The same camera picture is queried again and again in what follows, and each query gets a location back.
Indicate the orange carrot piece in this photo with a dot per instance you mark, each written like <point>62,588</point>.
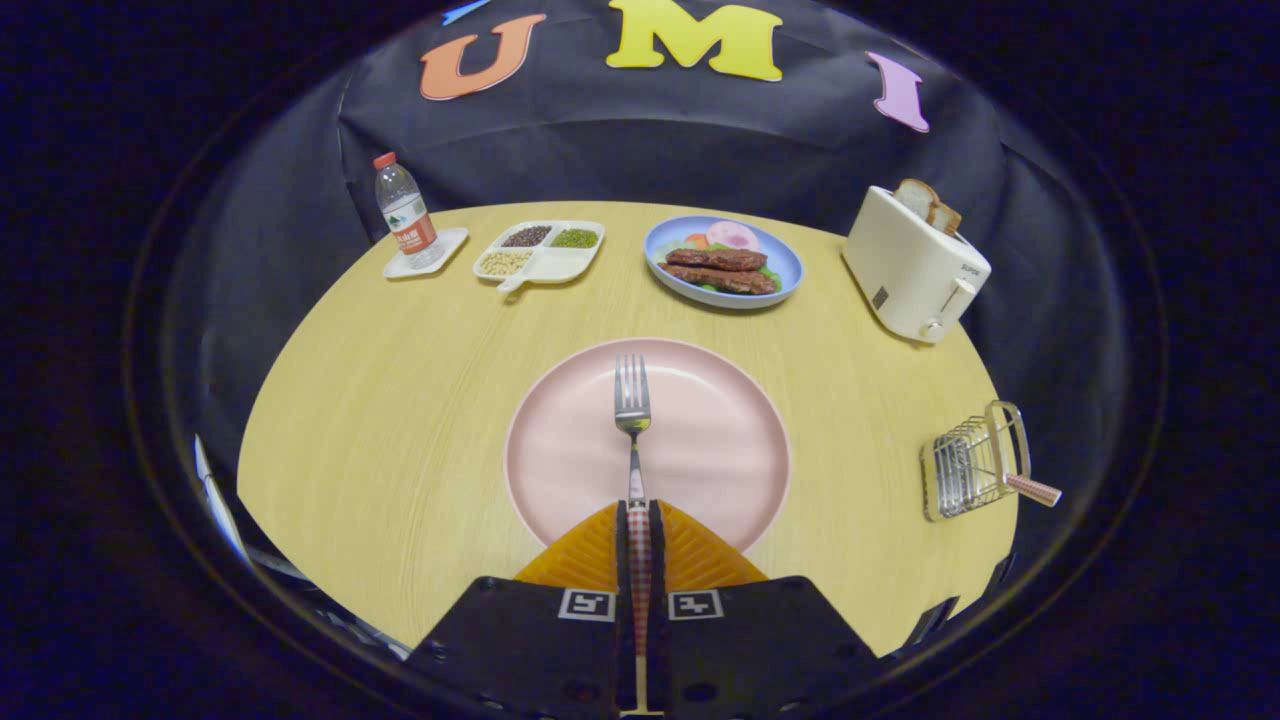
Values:
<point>697,241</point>

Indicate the pink plate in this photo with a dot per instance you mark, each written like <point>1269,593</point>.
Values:
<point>700,450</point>

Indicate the green lettuce leaf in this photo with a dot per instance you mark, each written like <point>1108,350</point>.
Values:
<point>770,272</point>

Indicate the pile of dark beans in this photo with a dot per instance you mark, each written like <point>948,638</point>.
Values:
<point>526,236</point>

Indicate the white toaster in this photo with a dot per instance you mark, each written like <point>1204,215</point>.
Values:
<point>900,270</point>

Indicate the brown meat patty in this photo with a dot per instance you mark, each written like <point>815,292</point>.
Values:
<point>715,259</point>
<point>725,279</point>

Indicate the pile of yellow beans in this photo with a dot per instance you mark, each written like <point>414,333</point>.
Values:
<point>505,263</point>

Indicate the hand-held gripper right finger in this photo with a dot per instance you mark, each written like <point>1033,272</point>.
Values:
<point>658,560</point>

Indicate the pink ham slice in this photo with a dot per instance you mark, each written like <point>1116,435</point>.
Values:
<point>733,235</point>

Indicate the blue plate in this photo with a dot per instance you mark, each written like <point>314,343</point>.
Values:
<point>790,265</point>

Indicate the white divided tray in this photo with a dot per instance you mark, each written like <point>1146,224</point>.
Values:
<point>565,265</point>

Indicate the pile of green beans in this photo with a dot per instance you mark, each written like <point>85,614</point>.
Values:
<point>574,238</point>

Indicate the white square coaster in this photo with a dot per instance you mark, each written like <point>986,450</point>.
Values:
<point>452,245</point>

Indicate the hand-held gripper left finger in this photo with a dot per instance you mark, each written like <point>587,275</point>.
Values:
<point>621,560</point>

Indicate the water bottle with red cap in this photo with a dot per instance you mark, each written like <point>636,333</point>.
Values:
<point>408,220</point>

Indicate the toast slice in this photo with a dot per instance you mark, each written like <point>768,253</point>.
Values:
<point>945,217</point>
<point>915,198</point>

